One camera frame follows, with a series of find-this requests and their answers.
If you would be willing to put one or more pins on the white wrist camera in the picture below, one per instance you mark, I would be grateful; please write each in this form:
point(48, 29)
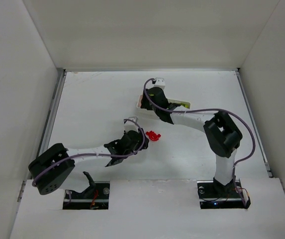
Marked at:
point(159, 82)
point(130, 124)

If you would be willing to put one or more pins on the white three-compartment tray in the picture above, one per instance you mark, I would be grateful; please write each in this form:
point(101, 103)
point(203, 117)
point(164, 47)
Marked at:
point(150, 114)

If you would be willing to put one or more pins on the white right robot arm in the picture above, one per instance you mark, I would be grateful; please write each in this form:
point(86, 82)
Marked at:
point(221, 131)

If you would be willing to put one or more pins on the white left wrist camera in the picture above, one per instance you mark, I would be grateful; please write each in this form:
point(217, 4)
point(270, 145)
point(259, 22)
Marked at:
point(130, 124)

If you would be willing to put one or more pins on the red lego pile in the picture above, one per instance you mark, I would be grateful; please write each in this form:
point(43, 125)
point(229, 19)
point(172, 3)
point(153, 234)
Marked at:
point(153, 136)

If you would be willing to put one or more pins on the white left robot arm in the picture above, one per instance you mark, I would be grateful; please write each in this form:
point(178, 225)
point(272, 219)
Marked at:
point(51, 168)

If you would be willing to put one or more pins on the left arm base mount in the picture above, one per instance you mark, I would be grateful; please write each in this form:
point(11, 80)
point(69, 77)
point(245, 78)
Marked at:
point(94, 197)

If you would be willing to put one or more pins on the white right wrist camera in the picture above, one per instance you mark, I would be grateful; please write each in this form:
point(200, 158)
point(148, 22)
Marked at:
point(159, 82)

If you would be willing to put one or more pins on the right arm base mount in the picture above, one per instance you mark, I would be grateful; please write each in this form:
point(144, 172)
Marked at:
point(213, 196)

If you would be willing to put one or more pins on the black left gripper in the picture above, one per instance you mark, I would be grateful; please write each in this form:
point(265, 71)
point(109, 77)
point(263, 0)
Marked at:
point(140, 140)

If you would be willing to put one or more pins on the dark lime lego brick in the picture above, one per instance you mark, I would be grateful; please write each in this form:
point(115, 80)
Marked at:
point(185, 105)

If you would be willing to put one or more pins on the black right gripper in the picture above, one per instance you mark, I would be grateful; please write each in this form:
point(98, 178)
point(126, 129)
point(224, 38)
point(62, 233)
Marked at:
point(145, 101)

